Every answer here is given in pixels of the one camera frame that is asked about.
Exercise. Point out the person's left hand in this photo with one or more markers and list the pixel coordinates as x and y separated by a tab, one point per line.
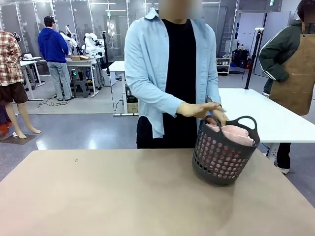
221	116

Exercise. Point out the person's right hand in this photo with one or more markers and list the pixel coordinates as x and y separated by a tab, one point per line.
194	110

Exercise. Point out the pink terry towel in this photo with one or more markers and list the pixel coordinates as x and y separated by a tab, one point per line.
236	134

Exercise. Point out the dark grey perforated laundry basket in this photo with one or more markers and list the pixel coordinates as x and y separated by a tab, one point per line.
216	177

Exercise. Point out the person's right forearm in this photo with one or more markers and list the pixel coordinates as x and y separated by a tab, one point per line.
160	103

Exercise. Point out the person's left forearm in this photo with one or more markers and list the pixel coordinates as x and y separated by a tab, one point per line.
209	100

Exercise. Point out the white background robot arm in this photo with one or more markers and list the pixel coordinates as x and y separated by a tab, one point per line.
70	39
89	43

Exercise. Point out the large white table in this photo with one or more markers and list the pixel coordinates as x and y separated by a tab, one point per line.
258	115

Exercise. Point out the wooden shoe shelf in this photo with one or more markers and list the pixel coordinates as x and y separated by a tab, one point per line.
223	66

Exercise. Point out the black and blue tool bags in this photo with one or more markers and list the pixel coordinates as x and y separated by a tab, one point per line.
240	59

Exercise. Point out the small yellowish cardboard box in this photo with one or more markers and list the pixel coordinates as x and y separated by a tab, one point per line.
133	108

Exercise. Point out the black pole with white top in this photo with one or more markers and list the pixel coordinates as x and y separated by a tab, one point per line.
253	61

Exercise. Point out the person in light blue shirt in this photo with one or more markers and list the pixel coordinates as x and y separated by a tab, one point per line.
152	61

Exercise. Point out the person in brown apron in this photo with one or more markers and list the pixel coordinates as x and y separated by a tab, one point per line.
295	73

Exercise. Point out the white standing desk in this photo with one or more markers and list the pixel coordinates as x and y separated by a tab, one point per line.
118	66

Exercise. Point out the grey step stool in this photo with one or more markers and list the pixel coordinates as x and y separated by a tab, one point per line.
82	88

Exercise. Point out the white desk holding robots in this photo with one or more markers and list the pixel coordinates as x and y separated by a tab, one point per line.
83	62

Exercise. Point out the flat cardboard box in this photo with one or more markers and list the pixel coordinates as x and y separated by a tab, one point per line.
80	58

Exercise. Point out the controller box with green light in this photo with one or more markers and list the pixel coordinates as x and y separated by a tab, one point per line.
73	73

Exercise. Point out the person in blue hoodie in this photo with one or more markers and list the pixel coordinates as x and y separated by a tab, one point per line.
51	44

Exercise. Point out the white narrow desk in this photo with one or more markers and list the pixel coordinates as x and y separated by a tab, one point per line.
30	61

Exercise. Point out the orange and purple clothing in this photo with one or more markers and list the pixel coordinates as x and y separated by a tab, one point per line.
4	126

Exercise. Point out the mannequin in plaid shirt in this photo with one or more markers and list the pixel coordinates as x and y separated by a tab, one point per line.
9	61

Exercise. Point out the black camera stand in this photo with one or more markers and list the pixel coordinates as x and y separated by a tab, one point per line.
106	54

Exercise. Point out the dark mannequin base plate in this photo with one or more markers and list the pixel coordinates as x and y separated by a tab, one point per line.
18	140

